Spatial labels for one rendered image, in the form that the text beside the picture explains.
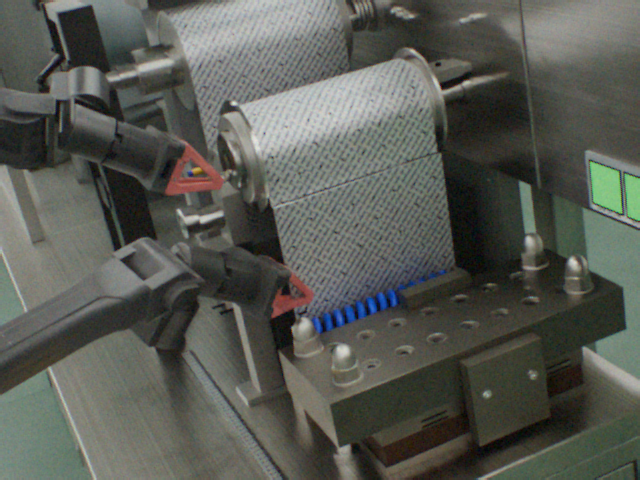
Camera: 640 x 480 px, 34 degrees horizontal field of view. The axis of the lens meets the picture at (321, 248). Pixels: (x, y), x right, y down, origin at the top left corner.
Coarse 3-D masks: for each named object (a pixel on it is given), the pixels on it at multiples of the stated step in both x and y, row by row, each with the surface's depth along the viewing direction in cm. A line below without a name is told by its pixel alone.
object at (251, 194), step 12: (420, 72) 132; (432, 96) 131; (432, 108) 131; (228, 120) 126; (240, 132) 124; (240, 144) 124; (252, 156) 124; (252, 168) 124; (252, 180) 125; (252, 192) 126
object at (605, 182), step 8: (592, 168) 116; (600, 168) 115; (608, 168) 113; (592, 176) 117; (600, 176) 115; (608, 176) 114; (616, 176) 113; (592, 184) 117; (600, 184) 116; (608, 184) 114; (616, 184) 113; (600, 192) 116; (608, 192) 115; (616, 192) 113; (600, 200) 117; (608, 200) 115; (616, 200) 114; (608, 208) 116; (616, 208) 114
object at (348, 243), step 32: (416, 160) 131; (320, 192) 127; (352, 192) 129; (384, 192) 131; (416, 192) 133; (288, 224) 127; (320, 224) 128; (352, 224) 130; (384, 224) 132; (416, 224) 134; (448, 224) 136; (288, 256) 128; (320, 256) 130; (352, 256) 132; (384, 256) 134; (416, 256) 136; (448, 256) 138; (320, 288) 132; (352, 288) 134; (384, 288) 136; (320, 320) 133
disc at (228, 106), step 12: (228, 108) 128; (240, 108) 124; (240, 120) 124; (252, 132) 122; (252, 144) 123; (264, 168) 123; (264, 180) 123; (264, 192) 125; (252, 204) 132; (264, 204) 127
